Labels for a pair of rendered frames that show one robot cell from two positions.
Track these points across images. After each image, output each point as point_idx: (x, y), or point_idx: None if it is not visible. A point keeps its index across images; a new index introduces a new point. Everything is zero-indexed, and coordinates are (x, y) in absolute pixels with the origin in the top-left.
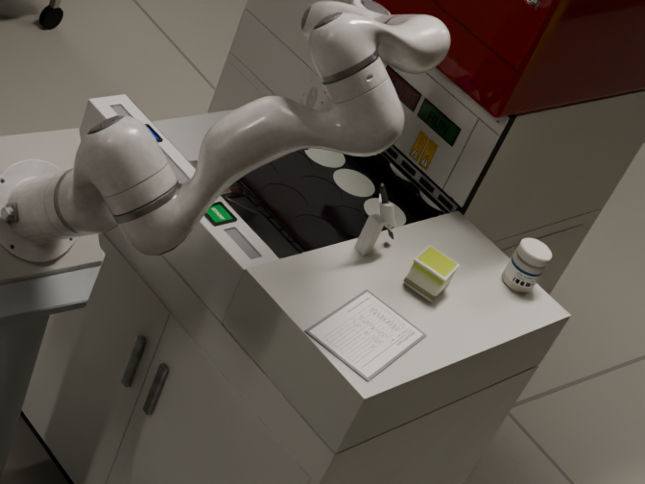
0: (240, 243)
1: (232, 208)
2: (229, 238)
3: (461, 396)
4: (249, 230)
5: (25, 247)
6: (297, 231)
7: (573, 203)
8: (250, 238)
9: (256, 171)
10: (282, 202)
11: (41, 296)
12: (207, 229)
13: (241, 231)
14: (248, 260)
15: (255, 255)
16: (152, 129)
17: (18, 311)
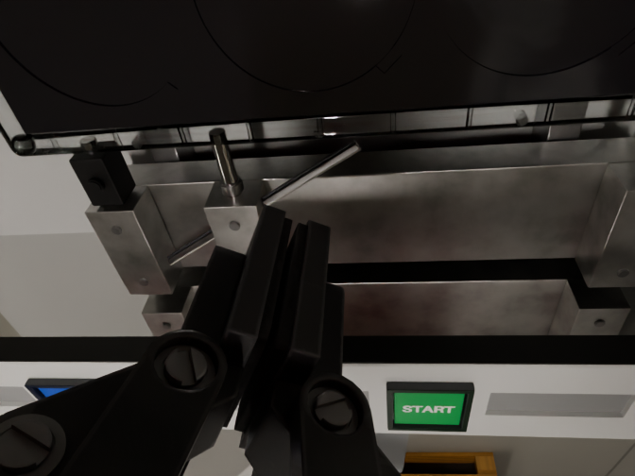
0: (549, 401)
1: (417, 363)
2: (523, 418)
3: None
4: (526, 375)
5: None
6: (517, 66)
7: None
8: (556, 387)
9: (102, 8)
10: (324, 9)
11: (386, 433)
12: (467, 434)
13: (518, 391)
14: (621, 423)
15: (616, 396)
16: (49, 387)
17: (401, 452)
